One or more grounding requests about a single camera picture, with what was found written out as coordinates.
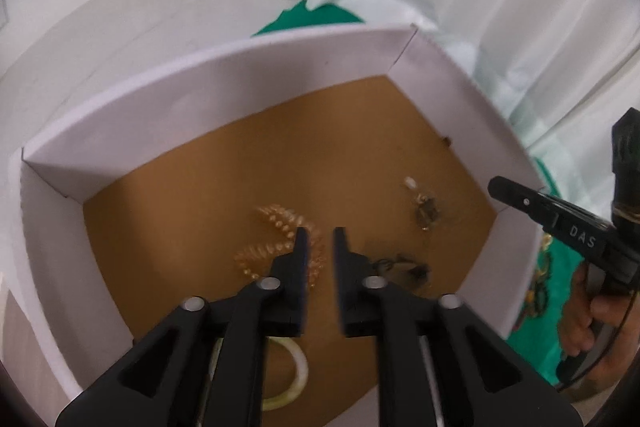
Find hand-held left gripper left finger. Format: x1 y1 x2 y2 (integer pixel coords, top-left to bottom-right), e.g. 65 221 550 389
55 227 311 427

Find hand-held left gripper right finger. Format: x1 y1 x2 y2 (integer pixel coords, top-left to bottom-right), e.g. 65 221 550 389
332 227 583 427

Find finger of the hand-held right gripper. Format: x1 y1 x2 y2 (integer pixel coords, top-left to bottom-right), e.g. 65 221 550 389
487 176 618 260

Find gold bangle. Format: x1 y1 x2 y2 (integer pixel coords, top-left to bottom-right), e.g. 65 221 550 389
535 234 555 283

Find gold bead necklace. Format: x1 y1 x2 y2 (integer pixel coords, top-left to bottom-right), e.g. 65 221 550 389
232 204 328 290

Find dark bead bracelet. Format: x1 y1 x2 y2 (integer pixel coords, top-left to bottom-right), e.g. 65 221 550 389
522 282 551 323

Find pearl ring cluster earrings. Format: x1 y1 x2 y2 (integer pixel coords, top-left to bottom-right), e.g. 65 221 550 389
402 176 443 232

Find pale jade bangle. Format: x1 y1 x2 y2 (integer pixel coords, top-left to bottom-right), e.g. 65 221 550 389
210 337 310 412

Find white cardboard box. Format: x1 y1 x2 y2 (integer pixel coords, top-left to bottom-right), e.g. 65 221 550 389
10 23 546 413

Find person's right hand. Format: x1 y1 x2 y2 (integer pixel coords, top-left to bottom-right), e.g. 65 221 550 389
557 264 640 398

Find green cloth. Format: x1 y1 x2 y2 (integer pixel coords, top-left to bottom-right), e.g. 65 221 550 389
250 0 586 388

